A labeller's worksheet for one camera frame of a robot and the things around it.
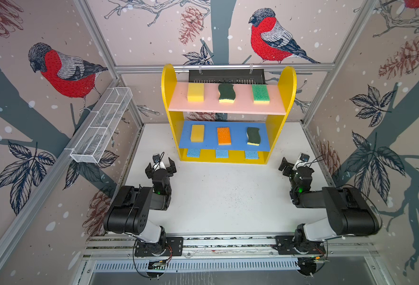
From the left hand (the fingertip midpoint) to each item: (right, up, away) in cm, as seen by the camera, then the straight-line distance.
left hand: (162, 157), depth 90 cm
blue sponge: (+15, +1, +13) cm, 20 cm away
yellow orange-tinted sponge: (+18, +13, +5) cm, 22 cm away
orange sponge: (+32, +11, +5) cm, 34 cm away
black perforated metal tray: (+45, +44, +5) cm, 63 cm away
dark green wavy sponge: (+49, +10, +3) cm, 50 cm away
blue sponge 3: (+49, 0, +11) cm, 50 cm away
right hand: (+68, -1, +2) cm, 68 cm away
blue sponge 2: (+32, 0, +12) cm, 34 cm away
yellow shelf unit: (+36, +21, +34) cm, 54 cm away
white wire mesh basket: (-25, +16, -12) cm, 31 cm away
